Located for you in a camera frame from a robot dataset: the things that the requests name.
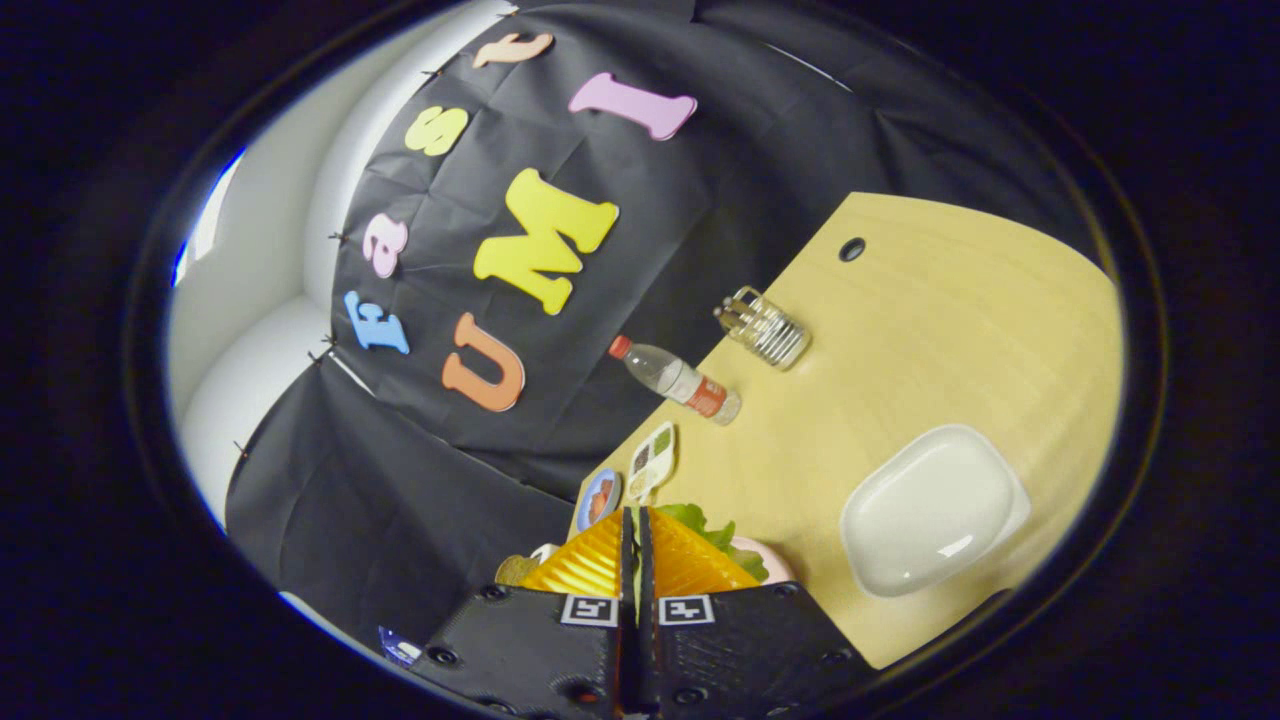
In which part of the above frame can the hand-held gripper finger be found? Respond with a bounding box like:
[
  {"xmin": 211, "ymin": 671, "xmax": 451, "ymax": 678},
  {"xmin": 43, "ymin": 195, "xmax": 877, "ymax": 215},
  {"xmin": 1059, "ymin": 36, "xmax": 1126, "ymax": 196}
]
[
  {"xmin": 638, "ymin": 507, "xmax": 881, "ymax": 719},
  {"xmin": 410, "ymin": 507, "xmax": 641, "ymax": 719}
]

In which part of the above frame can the green lettuce leaf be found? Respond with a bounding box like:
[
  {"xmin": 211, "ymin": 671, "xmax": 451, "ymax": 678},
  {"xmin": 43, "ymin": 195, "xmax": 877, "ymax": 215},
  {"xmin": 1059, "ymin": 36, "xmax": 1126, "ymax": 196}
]
[{"xmin": 655, "ymin": 503, "xmax": 771, "ymax": 583}]

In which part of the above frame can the blue plate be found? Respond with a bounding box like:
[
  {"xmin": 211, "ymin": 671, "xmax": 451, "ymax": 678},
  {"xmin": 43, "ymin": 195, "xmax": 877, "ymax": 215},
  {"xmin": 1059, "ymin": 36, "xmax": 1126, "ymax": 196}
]
[{"xmin": 577, "ymin": 468, "xmax": 623, "ymax": 531}]

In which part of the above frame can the white divided seed tray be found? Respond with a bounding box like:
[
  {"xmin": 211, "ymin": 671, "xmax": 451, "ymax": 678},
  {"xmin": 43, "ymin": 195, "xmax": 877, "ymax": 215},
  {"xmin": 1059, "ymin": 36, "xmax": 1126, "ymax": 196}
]
[{"xmin": 627, "ymin": 421, "xmax": 678, "ymax": 503}]

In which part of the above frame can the pink plate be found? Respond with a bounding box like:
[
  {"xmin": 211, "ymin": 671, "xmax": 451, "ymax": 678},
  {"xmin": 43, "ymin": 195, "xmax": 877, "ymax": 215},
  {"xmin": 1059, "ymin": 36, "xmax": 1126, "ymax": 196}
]
[{"xmin": 730, "ymin": 535, "xmax": 796, "ymax": 586}]

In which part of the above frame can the clear plastic bottle red cap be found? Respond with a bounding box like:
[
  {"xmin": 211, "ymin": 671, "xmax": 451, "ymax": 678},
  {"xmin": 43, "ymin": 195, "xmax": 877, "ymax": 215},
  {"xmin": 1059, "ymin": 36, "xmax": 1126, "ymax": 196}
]
[{"xmin": 609, "ymin": 335, "xmax": 743, "ymax": 426}]

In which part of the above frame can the small white dish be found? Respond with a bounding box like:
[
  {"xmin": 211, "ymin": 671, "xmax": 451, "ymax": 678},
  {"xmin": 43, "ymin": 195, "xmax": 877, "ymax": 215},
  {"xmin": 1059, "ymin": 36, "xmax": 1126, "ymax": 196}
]
[{"xmin": 840, "ymin": 424, "xmax": 1031, "ymax": 599}]

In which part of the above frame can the wire utensil basket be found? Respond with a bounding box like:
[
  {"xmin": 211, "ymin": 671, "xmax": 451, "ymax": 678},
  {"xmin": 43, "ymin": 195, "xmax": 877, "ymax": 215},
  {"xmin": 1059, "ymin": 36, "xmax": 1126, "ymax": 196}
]
[{"xmin": 713, "ymin": 286, "xmax": 812, "ymax": 371}]

